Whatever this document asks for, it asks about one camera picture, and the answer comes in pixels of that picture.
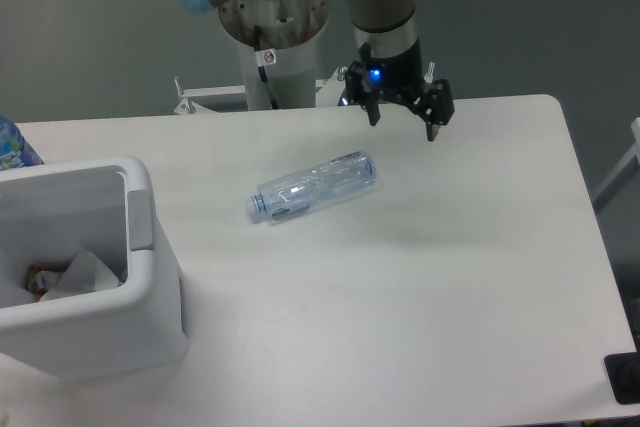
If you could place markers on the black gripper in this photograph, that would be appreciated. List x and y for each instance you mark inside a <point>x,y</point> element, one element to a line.
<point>400,76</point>

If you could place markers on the white paper wrapper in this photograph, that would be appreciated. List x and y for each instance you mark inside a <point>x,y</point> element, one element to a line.
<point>86,274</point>

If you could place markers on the white trash can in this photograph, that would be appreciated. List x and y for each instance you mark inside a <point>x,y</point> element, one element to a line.
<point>49,214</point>

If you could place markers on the crushed clear plastic bottle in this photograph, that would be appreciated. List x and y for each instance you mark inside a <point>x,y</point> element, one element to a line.
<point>307,190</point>

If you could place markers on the black table clamp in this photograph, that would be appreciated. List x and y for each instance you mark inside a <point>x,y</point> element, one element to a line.
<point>623,374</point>

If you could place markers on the blue labelled bottle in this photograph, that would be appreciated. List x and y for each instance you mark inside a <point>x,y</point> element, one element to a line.
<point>16,152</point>

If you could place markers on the orange silver snack wrapper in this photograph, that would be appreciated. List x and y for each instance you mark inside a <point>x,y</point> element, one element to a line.
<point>41,280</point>

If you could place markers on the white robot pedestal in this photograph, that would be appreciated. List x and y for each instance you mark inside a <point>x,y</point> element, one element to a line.
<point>277,44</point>

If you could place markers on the white frame at right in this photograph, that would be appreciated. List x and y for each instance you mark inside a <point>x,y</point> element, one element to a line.
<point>620,175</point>

